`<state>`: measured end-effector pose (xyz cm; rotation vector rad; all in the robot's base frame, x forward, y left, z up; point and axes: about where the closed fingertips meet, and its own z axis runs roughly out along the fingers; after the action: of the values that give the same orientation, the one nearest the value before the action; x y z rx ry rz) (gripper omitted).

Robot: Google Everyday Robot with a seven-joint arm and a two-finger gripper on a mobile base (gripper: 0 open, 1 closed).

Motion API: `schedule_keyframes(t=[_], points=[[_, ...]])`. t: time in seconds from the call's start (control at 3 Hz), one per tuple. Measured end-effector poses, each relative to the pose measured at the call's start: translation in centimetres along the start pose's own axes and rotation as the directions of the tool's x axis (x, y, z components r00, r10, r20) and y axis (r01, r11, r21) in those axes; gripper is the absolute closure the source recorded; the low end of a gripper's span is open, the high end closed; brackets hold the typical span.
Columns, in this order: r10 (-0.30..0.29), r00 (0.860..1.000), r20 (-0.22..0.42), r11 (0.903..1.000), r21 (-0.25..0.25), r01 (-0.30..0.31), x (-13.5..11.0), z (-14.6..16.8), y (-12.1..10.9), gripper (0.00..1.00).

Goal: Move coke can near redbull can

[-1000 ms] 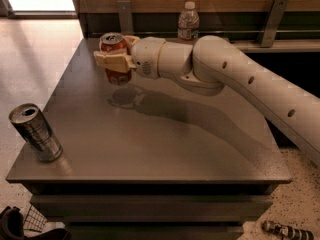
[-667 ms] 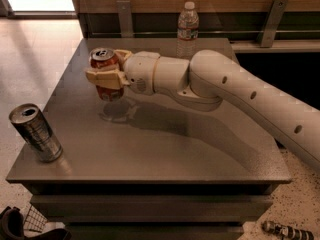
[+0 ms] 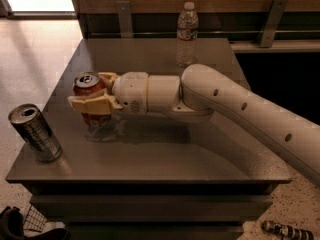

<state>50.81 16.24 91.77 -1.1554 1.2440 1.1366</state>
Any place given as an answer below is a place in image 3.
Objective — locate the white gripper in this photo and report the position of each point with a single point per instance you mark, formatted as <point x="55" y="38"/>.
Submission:
<point x="130" y="92"/>

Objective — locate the red coke can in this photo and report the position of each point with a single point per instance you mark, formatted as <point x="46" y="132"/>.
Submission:
<point x="85" y="84"/>

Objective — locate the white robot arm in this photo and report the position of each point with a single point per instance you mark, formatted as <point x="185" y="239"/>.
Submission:
<point x="196" y="94"/>

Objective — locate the silver redbull can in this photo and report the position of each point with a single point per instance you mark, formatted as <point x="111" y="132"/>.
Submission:
<point x="31" y="125"/>

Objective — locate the grey cabinet with drawers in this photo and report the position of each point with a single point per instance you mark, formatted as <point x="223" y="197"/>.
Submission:
<point x="146" y="178"/>

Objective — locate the clear plastic water bottle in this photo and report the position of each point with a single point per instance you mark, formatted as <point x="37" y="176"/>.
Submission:
<point x="187" y="31"/>

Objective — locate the black striped cylinder on floor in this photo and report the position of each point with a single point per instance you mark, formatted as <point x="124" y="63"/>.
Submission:
<point x="286" y="231"/>

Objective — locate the left metal wall bracket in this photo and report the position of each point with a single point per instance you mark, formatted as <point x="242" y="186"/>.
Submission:
<point x="125" y="18"/>

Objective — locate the metal wall bracket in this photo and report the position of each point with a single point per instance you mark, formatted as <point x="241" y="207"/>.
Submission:
<point x="125" y="18"/>
<point x="273" y="19"/>

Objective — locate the right metal wall bracket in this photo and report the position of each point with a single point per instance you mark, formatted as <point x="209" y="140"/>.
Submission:
<point x="273" y="19"/>

